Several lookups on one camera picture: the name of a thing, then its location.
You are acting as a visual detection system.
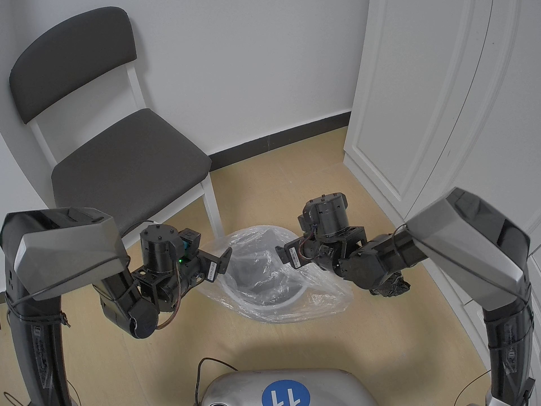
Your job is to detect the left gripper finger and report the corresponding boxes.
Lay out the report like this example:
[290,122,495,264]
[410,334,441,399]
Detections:
[216,246,234,275]

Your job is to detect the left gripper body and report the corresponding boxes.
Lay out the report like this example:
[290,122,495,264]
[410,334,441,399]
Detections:
[177,254,226,294]

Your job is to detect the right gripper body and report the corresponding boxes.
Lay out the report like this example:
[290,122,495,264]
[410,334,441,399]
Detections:
[284,239,335,270]

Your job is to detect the clear plastic bag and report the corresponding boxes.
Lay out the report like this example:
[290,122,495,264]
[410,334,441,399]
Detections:
[192,227,354,325]

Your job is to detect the black plastic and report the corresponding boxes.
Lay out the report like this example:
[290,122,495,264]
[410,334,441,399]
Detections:
[370,271,411,298]

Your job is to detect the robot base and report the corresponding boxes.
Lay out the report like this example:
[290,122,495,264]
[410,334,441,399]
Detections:
[202,368,379,406]

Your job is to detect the white trash bin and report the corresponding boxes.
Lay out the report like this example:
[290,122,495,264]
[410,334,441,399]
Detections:
[218,225,313,312]

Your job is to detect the grey padded white chair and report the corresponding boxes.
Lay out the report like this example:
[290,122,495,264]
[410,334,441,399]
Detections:
[8,7,227,315]

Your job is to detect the white wardrobe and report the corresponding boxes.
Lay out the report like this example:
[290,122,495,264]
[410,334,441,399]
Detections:
[343,0,541,381]

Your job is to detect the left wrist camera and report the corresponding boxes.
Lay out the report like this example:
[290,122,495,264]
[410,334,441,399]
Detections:
[177,228,202,265]

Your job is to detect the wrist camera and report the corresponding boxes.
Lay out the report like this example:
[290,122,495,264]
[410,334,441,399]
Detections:
[297,201,317,233]
[177,228,202,265]

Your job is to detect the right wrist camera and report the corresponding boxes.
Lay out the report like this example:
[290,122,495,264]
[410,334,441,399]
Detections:
[297,201,317,233]

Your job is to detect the black cable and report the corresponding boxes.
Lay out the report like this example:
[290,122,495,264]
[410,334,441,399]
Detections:
[194,357,239,406]

